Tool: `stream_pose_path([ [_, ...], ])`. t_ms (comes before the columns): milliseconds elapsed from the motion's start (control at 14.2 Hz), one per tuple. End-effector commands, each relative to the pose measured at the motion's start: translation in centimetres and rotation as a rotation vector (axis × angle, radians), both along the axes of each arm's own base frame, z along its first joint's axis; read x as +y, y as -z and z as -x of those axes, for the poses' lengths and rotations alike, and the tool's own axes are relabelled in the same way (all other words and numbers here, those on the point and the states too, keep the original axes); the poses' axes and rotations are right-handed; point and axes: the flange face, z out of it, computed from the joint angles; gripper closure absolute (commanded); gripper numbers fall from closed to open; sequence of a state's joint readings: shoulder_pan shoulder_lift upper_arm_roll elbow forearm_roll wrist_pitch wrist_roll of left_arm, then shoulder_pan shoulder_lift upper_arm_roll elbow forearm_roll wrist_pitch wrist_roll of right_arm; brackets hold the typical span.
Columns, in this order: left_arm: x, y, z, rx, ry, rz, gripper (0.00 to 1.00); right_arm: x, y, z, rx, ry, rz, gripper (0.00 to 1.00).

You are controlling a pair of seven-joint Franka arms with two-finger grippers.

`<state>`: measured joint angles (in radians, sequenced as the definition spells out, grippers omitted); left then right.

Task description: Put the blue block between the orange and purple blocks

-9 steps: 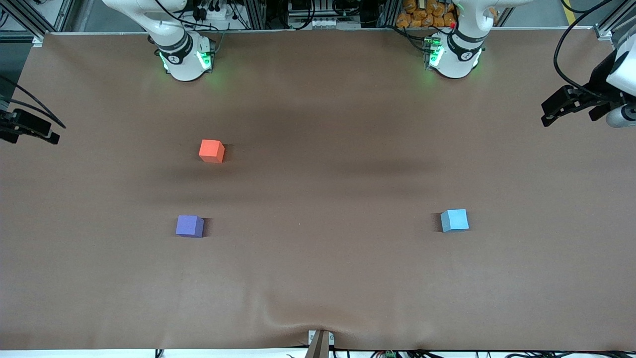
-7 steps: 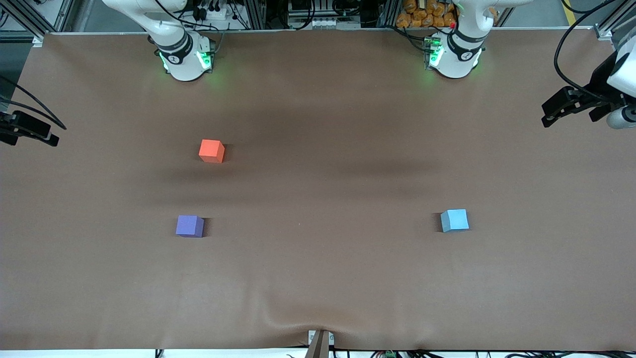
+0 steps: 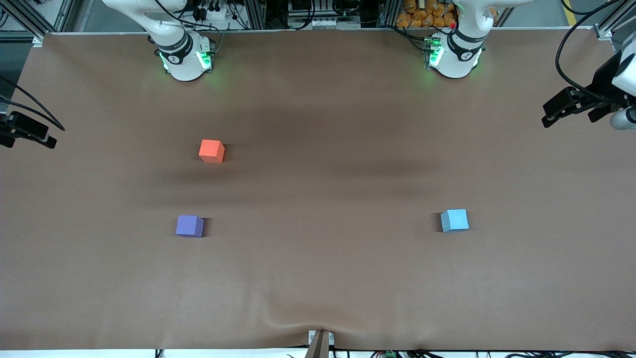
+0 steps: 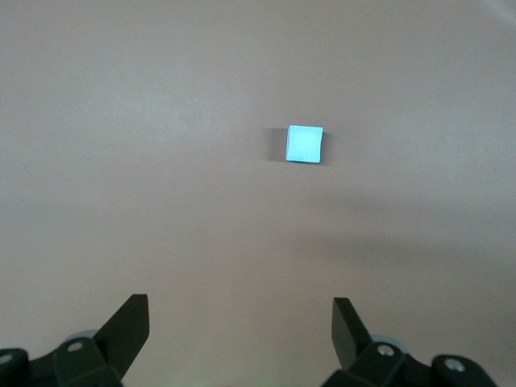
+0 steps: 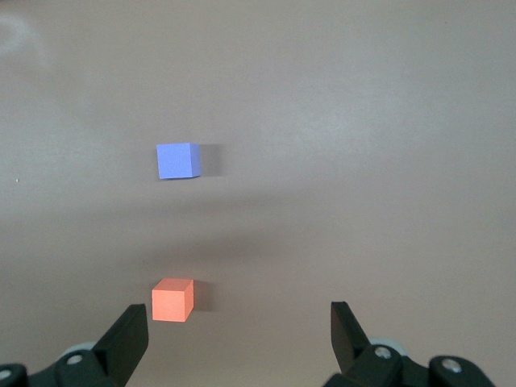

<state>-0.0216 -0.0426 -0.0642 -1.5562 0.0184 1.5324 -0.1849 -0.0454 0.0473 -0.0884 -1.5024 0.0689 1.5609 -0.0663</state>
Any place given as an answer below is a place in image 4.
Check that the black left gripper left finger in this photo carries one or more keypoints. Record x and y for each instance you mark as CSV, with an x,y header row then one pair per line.
x,y
121,334

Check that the blue cube block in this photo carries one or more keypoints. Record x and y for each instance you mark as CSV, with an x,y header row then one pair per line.
x,y
303,144

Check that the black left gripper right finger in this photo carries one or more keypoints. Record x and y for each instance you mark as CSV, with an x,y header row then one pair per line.
x,y
348,334

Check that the brown table mat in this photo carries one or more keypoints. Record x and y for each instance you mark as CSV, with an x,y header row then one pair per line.
x,y
121,121

